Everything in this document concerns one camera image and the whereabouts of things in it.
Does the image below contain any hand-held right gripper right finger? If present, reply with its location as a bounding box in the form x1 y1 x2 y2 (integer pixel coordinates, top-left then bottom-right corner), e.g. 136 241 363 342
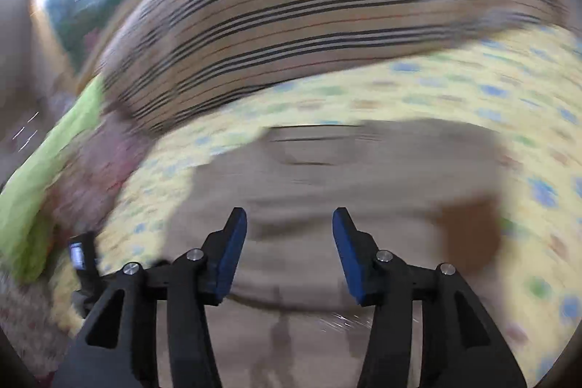
332 207 528 388

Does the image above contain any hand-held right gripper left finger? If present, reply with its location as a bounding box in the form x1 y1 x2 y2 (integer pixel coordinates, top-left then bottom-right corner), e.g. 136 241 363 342
52 207 248 388

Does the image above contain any grey knit garment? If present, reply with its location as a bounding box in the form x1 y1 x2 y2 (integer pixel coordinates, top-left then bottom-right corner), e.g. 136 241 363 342
157 120 507 388

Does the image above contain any dark floral cloth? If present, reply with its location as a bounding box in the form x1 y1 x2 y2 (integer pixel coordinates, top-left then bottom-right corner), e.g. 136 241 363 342
0 270 83 375

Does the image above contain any green blanket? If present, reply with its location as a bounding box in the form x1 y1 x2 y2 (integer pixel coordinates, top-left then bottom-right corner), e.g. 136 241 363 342
0 74 107 284

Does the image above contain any floral ruffled pillow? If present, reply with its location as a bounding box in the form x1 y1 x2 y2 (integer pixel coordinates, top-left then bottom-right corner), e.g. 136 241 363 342
50 106 160 234

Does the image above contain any yellow bear print bedsheet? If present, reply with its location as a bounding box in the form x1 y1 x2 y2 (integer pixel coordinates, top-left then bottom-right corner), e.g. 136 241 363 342
50 24 582 388

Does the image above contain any beige plaid pillow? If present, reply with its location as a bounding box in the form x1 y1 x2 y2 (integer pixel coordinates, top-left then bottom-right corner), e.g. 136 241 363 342
97 0 574 134

